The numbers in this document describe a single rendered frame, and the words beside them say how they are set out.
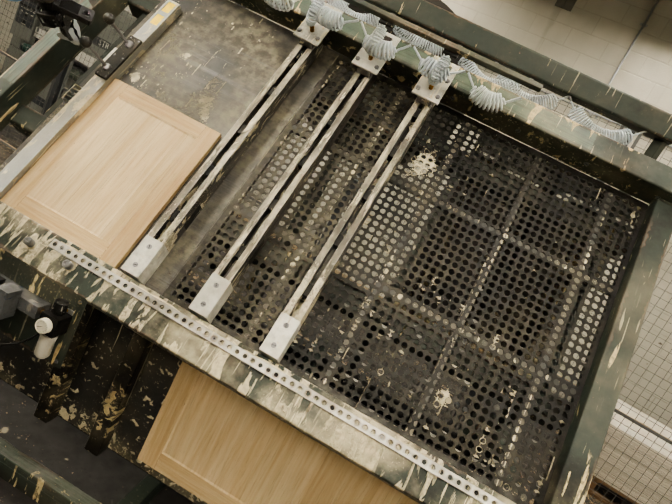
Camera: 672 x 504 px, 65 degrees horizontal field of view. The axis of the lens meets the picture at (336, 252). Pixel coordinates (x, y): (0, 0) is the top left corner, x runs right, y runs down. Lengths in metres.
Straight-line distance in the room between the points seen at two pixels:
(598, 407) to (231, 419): 1.11
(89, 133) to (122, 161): 0.16
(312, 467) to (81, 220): 1.06
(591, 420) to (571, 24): 5.30
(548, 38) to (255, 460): 5.53
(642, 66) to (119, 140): 5.48
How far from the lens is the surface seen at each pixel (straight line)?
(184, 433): 1.93
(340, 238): 1.60
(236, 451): 1.88
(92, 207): 1.81
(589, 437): 1.68
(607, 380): 1.73
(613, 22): 6.56
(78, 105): 2.01
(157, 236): 1.66
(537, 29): 6.51
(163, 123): 1.91
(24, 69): 2.16
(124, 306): 1.61
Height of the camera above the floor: 1.55
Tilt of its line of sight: 12 degrees down
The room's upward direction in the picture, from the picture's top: 27 degrees clockwise
